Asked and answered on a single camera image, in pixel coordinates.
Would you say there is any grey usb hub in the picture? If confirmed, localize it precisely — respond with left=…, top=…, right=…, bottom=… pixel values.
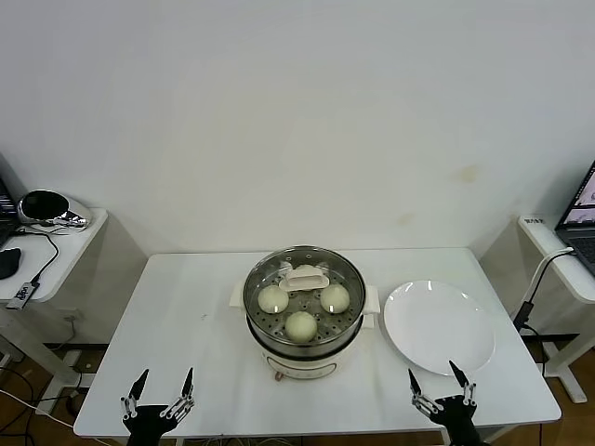
left=4, top=281, right=39, bottom=311

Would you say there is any black laptop power cable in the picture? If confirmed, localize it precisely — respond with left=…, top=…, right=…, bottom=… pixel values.
left=513, top=247, right=575, bottom=326

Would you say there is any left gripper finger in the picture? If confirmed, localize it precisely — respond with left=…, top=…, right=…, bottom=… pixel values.
left=119, top=369, right=151, bottom=420
left=160, top=367, right=195, bottom=419

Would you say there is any chrome rounded device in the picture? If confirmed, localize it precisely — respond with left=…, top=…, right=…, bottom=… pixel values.
left=16, top=189, right=90, bottom=233

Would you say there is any white electric cooker base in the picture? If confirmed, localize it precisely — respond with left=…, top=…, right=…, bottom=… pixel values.
left=229, top=282, right=380, bottom=383

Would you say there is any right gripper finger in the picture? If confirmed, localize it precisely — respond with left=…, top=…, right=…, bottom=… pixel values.
left=448, top=360, right=479, bottom=406
left=407, top=369, right=445, bottom=415

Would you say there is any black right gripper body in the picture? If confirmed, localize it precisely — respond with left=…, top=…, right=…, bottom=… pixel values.
left=427, top=394, right=483, bottom=446

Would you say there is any white round plate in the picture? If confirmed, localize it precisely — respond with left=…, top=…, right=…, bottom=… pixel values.
left=383, top=279, right=496, bottom=376

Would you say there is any grey laptop with pink screen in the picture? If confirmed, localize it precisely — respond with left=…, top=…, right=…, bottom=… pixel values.
left=553, top=160, right=595, bottom=275

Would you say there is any white side table with mouse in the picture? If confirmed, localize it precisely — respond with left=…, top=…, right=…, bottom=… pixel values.
left=0, top=207, right=149, bottom=417

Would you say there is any black computer mouse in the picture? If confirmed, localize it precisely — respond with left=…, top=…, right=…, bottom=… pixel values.
left=0, top=248, right=22, bottom=281

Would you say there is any white side table with label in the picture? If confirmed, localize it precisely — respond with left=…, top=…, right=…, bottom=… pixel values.
left=478, top=216, right=595, bottom=403

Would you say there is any black usb cable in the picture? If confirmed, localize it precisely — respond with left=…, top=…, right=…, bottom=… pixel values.
left=8, top=226, right=60, bottom=284

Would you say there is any glass lid with cream handle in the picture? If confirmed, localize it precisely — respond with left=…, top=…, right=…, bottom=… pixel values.
left=244, top=245, right=367, bottom=344

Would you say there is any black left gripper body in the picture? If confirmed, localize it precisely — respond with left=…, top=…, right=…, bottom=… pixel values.
left=123, top=403, right=182, bottom=446

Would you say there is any steel perforated steamer basket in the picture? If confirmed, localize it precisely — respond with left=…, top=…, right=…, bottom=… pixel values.
left=242, top=245, right=368, bottom=357

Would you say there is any black laptop with dark screen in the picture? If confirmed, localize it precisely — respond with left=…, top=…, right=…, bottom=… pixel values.
left=0, top=155, right=22, bottom=247

